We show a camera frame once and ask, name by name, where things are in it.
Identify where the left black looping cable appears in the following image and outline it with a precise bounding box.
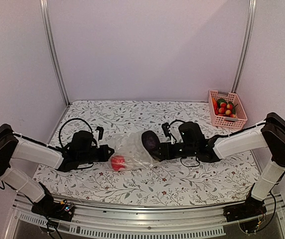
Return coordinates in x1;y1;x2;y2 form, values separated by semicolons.
58;118;93;150

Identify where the aluminium front rail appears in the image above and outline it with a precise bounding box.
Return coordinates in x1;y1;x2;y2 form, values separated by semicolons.
4;194;285;239

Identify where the clear zip top bag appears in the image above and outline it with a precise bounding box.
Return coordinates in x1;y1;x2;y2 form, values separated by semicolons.
104;130;159;171

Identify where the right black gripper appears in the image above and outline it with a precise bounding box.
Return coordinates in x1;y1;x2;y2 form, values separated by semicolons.
151;141;197;160

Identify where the pink plastic basket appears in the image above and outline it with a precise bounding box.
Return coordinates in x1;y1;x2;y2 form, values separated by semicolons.
208;90;248;129

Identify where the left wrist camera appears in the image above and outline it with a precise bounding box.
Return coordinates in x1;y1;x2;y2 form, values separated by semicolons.
69;126;104;152

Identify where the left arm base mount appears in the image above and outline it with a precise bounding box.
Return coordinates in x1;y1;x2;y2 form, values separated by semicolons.
31;197;75;222

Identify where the red orange fake mango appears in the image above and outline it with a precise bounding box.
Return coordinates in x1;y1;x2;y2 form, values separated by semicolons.
212;98;219;115

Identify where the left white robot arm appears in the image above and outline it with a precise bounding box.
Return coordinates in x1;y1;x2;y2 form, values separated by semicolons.
0;124;115;216

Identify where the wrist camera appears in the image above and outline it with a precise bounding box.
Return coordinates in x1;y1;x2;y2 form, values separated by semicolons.
69;126;104;152
161;119;206;148

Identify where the red fake apple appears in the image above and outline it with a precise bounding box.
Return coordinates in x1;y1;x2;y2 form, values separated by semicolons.
111;155;126;171

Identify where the floral table mat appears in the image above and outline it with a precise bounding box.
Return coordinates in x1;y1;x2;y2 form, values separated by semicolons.
33;101;260;206

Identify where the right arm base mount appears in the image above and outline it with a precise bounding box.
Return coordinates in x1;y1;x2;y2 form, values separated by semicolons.
223;196;267;234

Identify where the aluminium frame post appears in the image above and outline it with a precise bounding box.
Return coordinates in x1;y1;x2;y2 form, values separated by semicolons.
231;0;257;93
39;0;70;106

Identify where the green fake pepper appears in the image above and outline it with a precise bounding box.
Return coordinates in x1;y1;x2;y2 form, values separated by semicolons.
217;98;228;105

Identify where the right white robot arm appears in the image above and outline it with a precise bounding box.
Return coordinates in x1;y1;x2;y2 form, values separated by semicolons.
152;113;285;217

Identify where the dark purple fake eggplant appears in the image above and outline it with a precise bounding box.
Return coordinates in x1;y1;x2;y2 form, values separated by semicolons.
141;130;160;155

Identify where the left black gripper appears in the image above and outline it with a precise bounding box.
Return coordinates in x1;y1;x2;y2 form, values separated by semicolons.
77;144;114;165

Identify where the right aluminium frame post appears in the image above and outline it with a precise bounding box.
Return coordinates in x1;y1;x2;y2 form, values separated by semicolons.
231;0;257;93

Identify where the left aluminium frame post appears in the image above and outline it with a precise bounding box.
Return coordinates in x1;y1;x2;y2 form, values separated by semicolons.
39;0;70;106

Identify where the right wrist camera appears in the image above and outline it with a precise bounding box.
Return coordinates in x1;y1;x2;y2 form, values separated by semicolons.
161;119;206;148

